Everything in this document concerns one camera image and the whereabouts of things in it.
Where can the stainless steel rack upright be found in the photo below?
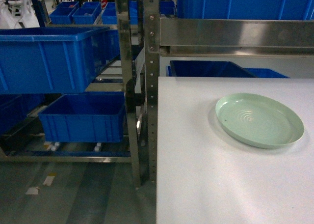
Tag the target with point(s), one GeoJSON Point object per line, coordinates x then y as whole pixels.
{"type": "Point", "coordinates": [149, 37]}

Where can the blue crate lower shelf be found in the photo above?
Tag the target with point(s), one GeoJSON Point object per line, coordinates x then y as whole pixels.
{"type": "Point", "coordinates": [85, 117]}

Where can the light green round plate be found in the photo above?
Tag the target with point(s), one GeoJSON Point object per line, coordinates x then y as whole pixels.
{"type": "Point", "coordinates": [258, 121]}

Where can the large blue crate upper shelf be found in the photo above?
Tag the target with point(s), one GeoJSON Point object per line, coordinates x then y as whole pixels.
{"type": "Point", "coordinates": [51, 60]}

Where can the large blue bin upper right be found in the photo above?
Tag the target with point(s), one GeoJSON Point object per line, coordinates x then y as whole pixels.
{"type": "Point", "coordinates": [301, 10]}

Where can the blue bin below rail left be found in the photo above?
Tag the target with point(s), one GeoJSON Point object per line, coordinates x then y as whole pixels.
{"type": "Point", "coordinates": [196, 68]}

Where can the blue bin below rail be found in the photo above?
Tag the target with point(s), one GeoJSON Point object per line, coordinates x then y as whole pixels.
{"type": "Point", "coordinates": [196, 68]}
{"type": "Point", "coordinates": [265, 73]}

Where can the stainless steel shelf rail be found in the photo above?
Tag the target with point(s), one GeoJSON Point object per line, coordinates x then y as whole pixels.
{"type": "Point", "coordinates": [209, 37]}

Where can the blue bin below rail centre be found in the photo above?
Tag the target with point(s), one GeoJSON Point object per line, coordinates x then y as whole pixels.
{"type": "Point", "coordinates": [265, 73]}

